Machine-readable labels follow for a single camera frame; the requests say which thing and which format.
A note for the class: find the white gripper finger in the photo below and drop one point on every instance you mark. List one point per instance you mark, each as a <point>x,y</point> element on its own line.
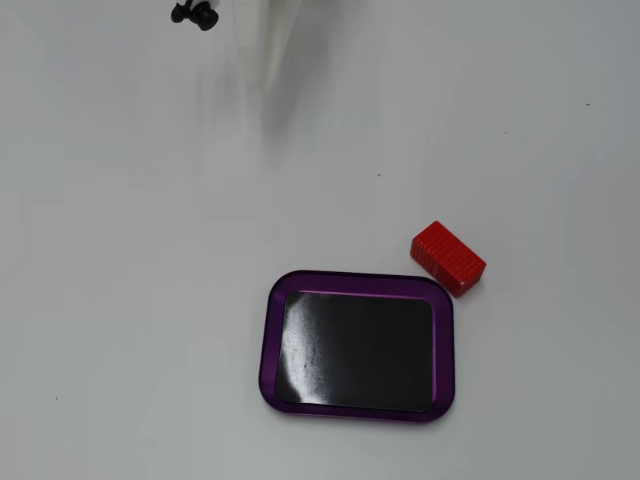
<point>282,35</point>
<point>255,35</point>

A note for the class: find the purple metal tray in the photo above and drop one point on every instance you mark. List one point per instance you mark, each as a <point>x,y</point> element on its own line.
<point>445,350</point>

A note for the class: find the black rectangular mat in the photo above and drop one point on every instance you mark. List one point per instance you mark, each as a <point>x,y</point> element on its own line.
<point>360,350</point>

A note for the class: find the black knob bolt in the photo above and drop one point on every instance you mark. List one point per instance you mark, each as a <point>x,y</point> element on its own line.
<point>197,15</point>

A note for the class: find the red studded rectangular block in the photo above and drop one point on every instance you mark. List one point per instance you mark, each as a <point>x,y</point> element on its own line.
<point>447,260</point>

